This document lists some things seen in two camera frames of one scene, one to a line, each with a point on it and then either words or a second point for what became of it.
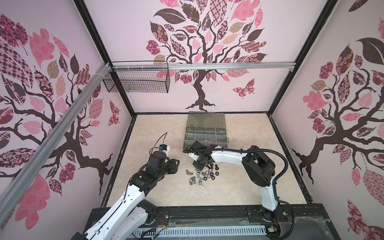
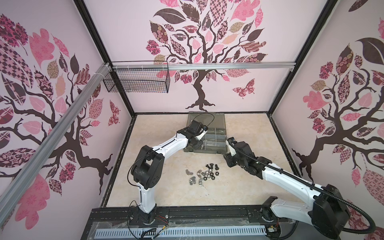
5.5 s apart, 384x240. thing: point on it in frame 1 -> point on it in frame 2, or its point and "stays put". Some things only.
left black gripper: [173, 166] -> [195, 147]
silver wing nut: [200, 182] stays put
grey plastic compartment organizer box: [209, 128] stays put
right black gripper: [199, 167] -> [228, 158]
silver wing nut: [192, 180] stays put
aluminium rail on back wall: [205, 65] stays put
